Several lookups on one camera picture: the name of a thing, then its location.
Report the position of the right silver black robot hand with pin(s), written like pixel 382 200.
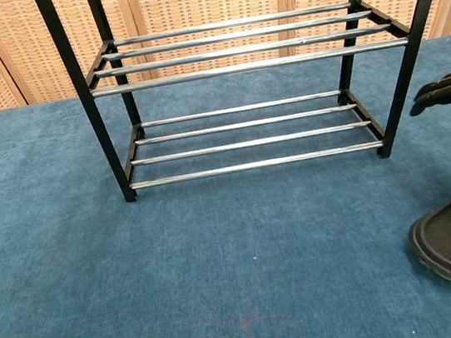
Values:
pixel 449 89

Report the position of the black metal shoe rack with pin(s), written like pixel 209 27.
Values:
pixel 85 92

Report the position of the blue carpet table mat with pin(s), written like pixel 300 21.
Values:
pixel 139 273

